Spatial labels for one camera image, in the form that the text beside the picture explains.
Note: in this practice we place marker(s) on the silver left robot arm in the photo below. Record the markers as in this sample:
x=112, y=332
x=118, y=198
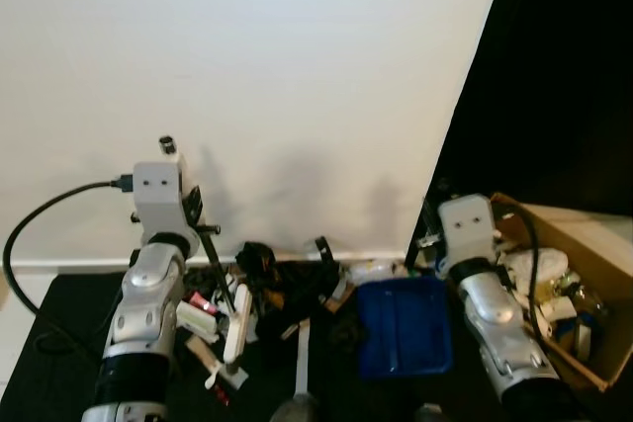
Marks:
x=138, y=313

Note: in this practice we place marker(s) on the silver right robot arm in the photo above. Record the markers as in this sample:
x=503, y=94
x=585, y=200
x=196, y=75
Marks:
x=499, y=333

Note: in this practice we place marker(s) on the thin black rod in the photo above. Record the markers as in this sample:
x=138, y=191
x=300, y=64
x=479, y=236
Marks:
x=220, y=274

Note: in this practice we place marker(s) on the white crumpled plastic wrap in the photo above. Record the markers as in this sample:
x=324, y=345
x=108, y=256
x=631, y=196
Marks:
x=371, y=271

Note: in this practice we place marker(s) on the black crumpled bag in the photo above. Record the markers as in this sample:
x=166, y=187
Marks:
x=272, y=279

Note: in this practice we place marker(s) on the white and red small device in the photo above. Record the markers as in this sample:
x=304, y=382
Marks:
x=198, y=318

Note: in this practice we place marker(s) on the small black clip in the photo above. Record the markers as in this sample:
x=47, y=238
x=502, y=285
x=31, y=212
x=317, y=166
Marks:
x=324, y=250

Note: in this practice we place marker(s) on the white power strip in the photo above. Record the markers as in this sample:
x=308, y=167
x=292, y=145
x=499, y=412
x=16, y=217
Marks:
x=235, y=323

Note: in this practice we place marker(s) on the brown cardboard box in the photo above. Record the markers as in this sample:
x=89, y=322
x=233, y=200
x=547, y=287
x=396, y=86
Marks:
x=608, y=264

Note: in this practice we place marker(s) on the clear glass jar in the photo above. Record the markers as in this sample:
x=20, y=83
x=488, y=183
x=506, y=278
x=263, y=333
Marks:
x=582, y=305

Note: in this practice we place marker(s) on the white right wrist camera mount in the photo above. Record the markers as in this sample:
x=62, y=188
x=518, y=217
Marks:
x=467, y=226

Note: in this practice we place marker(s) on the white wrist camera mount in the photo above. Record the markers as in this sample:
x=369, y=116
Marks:
x=158, y=195
x=467, y=226

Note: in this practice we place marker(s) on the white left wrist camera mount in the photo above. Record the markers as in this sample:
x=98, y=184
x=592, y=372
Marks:
x=158, y=195

